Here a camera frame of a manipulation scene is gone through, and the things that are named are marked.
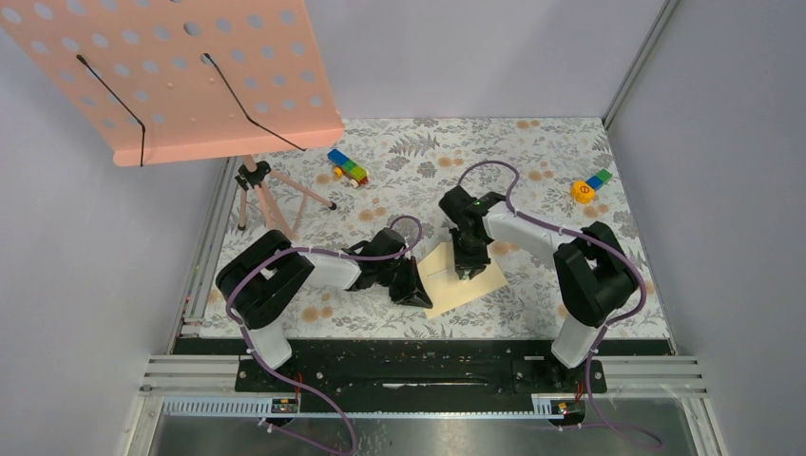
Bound multicolour toy block car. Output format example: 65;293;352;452
327;149;369;188

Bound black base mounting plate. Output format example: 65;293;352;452
171;337;674;415

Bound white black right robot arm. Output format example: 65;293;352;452
439;186;639;391

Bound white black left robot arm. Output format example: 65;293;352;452
215;228;432;390

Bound cream envelope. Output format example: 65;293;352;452
418;242;509;319

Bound floral patterned table mat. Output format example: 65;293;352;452
200;117;671;341

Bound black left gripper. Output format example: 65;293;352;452
376;256;432;310

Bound pink tripod music stand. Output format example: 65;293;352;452
1;1;344;236

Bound aluminium frame rail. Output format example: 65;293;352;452
124;350;725;455

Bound yellow blue green toy blocks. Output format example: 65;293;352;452
570;169;612;204

